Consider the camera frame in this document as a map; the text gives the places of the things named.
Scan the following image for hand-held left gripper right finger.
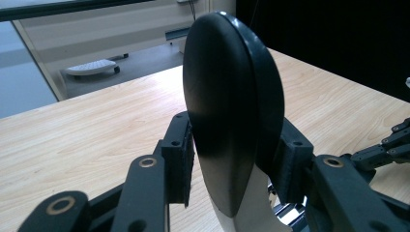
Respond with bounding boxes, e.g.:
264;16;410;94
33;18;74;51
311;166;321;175
270;117;315;206

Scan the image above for hanging desk cables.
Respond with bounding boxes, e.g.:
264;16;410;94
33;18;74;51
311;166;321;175
188;0;198;21

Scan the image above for black horizontal frame bar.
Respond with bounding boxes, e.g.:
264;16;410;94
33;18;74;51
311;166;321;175
0;0;153;23

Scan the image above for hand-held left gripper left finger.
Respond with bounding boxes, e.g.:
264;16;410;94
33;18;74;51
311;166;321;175
161;110;196;208

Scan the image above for black curtain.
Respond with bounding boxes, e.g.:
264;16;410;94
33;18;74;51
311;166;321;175
236;0;410;103

